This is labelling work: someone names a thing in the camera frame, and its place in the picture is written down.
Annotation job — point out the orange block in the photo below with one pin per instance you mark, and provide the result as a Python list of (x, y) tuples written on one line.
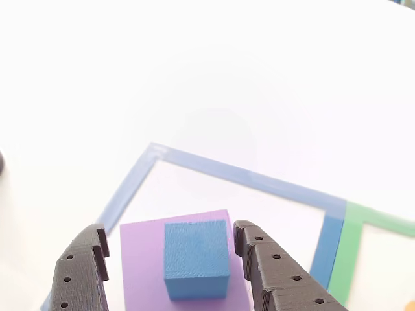
[(411, 306)]

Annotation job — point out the black tripod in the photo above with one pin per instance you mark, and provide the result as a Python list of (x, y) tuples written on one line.
[(1, 160)]

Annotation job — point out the small blue cube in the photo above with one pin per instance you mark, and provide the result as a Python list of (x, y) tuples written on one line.
[(194, 249)]

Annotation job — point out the blue tape square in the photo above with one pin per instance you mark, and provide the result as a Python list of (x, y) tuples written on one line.
[(327, 246)]

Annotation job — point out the green tape square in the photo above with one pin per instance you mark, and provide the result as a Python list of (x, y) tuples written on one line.
[(350, 252)]

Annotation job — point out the large purple block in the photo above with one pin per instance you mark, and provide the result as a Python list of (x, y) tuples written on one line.
[(142, 259)]

